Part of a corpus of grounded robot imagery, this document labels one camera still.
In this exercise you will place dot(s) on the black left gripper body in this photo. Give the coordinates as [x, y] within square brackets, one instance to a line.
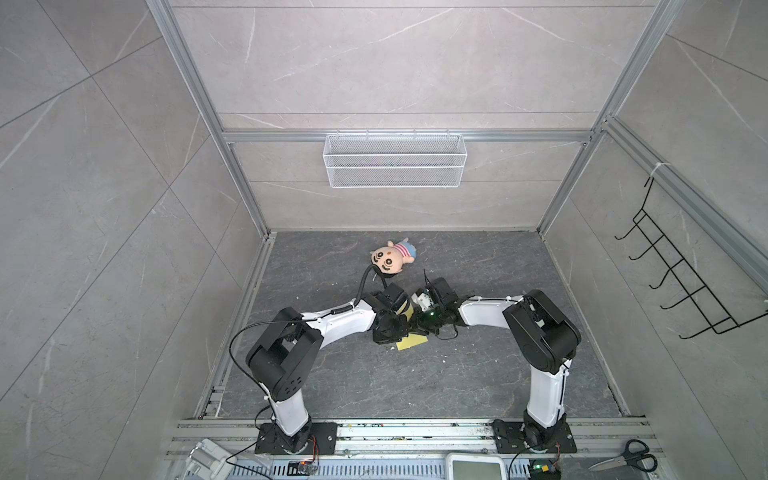
[398, 329]

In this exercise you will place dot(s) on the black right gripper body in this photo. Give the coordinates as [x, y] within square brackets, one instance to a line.
[429, 321]

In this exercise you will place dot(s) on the yellow square paper sheet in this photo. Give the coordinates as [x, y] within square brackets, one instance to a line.
[416, 335]

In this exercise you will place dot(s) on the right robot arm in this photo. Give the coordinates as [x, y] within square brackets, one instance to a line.
[545, 336]

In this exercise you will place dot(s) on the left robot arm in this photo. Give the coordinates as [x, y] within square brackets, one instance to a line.
[285, 353]

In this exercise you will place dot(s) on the plush doll toy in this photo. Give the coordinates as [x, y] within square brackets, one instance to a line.
[391, 258]

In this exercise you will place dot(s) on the white digital scale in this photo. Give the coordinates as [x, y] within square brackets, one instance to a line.
[463, 466]

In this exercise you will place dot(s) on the small green circuit board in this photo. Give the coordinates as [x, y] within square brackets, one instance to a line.
[541, 470]

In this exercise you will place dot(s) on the white device bottom left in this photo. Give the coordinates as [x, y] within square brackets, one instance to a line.
[209, 461]

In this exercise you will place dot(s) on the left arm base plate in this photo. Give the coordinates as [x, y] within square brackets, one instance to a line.
[314, 437]

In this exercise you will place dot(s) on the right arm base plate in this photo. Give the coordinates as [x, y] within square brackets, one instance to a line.
[513, 437]

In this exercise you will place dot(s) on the white wire mesh basket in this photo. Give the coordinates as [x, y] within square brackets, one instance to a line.
[367, 161]

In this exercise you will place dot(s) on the small red-wired circuit board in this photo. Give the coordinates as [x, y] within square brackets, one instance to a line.
[302, 468]

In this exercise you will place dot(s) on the black handled scissors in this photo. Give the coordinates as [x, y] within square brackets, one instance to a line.
[636, 454]

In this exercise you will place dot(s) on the black wire hook rack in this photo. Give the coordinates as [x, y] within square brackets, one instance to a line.
[680, 271]

